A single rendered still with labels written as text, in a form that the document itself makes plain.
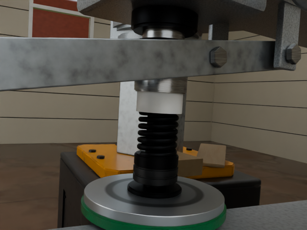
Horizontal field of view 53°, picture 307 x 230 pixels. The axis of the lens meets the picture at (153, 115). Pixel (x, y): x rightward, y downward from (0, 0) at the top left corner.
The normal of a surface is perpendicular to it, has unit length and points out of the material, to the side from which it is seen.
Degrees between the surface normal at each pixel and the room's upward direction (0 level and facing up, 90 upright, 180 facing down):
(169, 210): 0
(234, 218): 0
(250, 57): 90
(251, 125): 90
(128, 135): 90
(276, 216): 0
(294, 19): 90
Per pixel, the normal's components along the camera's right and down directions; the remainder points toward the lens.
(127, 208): 0.06, -1.00
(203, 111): 0.47, 0.07
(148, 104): -0.44, 0.02
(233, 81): -0.88, -0.03
